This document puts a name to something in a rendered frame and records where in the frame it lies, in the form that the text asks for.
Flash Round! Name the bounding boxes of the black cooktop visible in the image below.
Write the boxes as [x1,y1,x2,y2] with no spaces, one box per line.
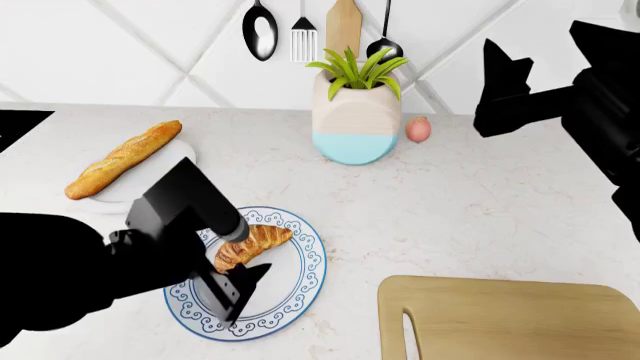
[0,108,56,155]

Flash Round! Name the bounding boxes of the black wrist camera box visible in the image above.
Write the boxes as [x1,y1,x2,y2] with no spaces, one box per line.
[124,156,251,245]

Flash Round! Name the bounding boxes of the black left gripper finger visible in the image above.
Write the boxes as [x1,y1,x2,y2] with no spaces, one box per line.
[191,262,274,327]

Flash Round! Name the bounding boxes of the black hanging ladle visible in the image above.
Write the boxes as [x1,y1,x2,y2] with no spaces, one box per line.
[365,0,405,62]

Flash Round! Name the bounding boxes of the golden baguette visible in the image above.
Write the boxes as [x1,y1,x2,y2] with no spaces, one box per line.
[63,119,184,201]

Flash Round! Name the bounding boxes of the green leafy plant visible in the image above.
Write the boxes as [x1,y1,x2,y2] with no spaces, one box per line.
[305,45,411,102]

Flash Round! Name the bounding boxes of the black hanging spoon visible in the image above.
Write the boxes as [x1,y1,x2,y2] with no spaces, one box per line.
[241,0,280,63]

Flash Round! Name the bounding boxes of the light wooden cutting board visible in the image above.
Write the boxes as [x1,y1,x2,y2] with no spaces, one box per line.
[377,274,640,360]

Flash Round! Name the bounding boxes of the black and white slotted spatula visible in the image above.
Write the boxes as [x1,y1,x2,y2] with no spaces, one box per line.
[289,0,320,64]

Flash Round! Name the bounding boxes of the golden croissant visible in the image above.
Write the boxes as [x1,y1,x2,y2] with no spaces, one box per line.
[213,224,295,276]

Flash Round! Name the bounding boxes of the beige and blue plant pot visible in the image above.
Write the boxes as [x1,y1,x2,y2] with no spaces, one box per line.
[311,69,403,167]

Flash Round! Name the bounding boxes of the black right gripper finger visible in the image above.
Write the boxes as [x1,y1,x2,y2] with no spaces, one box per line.
[472,36,577,139]
[568,19,640,73]

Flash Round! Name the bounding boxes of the hanging wooden paddle board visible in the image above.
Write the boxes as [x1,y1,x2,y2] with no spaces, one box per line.
[325,0,364,60]

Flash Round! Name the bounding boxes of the blue patterned white plate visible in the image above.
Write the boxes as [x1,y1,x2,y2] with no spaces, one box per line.
[162,205,328,343]

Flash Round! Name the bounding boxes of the plain white round plate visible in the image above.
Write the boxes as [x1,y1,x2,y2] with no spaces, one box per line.
[82,137,198,216]

